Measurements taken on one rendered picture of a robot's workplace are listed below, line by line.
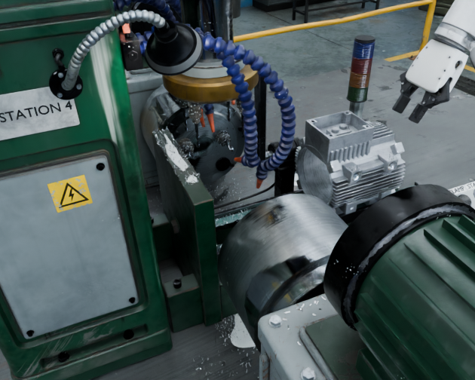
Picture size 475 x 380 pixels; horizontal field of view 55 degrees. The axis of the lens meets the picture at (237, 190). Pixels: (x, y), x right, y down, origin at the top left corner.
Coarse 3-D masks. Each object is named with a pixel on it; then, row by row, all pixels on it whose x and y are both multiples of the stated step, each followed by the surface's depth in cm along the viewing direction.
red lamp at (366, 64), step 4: (352, 56) 136; (352, 60) 136; (356, 60) 134; (360, 60) 134; (364, 60) 133; (368, 60) 134; (352, 64) 136; (356, 64) 135; (360, 64) 134; (364, 64) 134; (368, 64) 134; (352, 68) 137; (356, 68) 136; (360, 68) 135; (364, 68) 135; (368, 68) 135; (356, 72) 136; (360, 72) 136; (364, 72) 136; (368, 72) 136
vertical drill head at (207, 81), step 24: (192, 0) 75; (216, 0) 75; (192, 24) 77; (216, 24) 77; (192, 72) 80; (216, 72) 80; (240, 72) 82; (192, 96) 80; (216, 96) 79; (192, 120) 86
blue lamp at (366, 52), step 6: (354, 42) 133; (372, 42) 134; (354, 48) 134; (360, 48) 132; (366, 48) 131; (372, 48) 132; (354, 54) 134; (360, 54) 133; (366, 54) 132; (372, 54) 134
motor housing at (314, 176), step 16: (384, 128) 111; (384, 144) 110; (304, 160) 117; (352, 160) 106; (368, 160) 107; (400, 160) 110; (304, 176) 119; (320, 176) 120; (336, 176) 104; (368, 176) 106; (384, 176) 109; (400, 176) 110; (304, 192) 118; (320, 192) 118; (336, 192) 104; (352, 192) 106; (368, 192) 108
